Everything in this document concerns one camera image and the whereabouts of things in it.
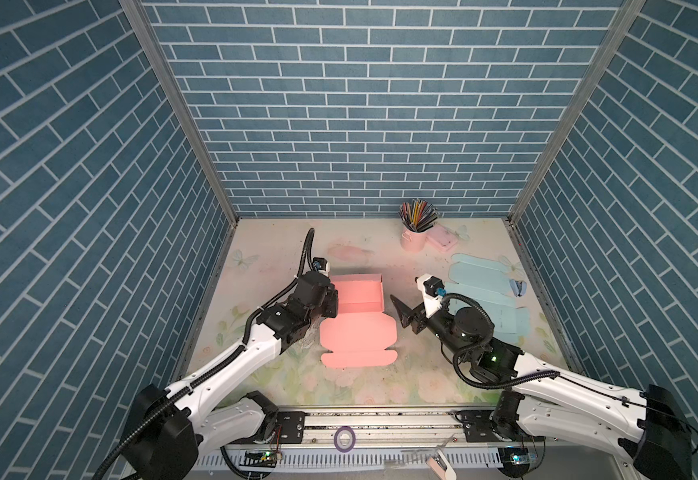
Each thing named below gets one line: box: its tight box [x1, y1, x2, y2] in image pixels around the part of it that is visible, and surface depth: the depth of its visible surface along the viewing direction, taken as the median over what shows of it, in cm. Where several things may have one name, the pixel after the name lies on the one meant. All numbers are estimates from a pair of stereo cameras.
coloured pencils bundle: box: [399, 199, 439, 232], surface depth 107 cm
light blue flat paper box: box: [444, 253, 531, 343], surface depth 104 cm
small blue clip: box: [509, 279, 527, 297], surface depth 101 cm
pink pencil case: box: [426, 224, 458, 251], surface depth 114 cm
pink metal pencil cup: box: [400, 227, 427, 253], surface depth 107 cm
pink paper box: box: [320, 274, 398, 369], surface depth 82 cm
